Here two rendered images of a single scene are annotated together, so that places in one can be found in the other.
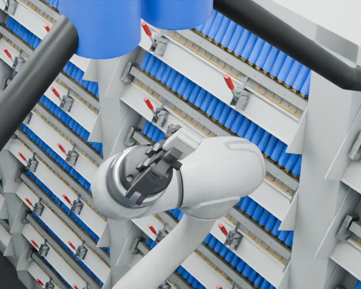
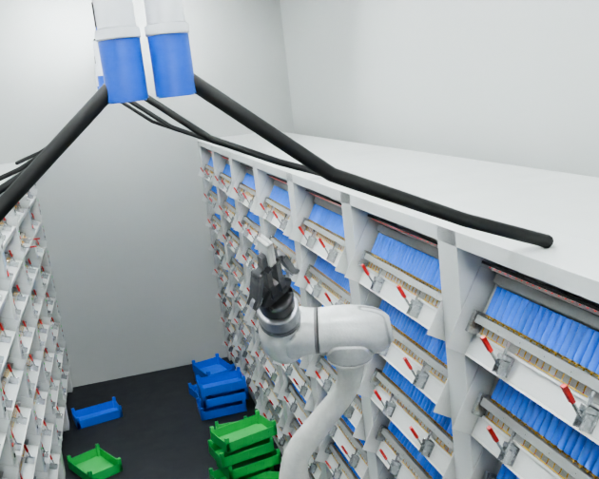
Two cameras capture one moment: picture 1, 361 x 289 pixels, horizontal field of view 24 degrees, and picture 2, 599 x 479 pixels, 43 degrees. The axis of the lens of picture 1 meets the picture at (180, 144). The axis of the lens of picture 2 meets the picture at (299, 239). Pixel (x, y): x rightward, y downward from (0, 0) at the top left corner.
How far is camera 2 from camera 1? 0.82 m
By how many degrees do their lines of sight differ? 33
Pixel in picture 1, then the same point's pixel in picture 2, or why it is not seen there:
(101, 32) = (115, 86)
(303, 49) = (277, 137)
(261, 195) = (434, 393)
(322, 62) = (297, 151)
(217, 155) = (348, 311)
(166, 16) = (161, 89)
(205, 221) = (343, 368)
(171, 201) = (309, 340)
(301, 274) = (460, 462)
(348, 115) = (459, 293)
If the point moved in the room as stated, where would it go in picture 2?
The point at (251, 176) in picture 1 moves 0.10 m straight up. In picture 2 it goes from (374, 331) to (369, 285)
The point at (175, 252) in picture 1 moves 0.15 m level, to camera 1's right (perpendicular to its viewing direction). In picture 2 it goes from (330, 403) to (394, 408)
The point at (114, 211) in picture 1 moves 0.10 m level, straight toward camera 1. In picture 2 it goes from (266, 342) to (249, 359)
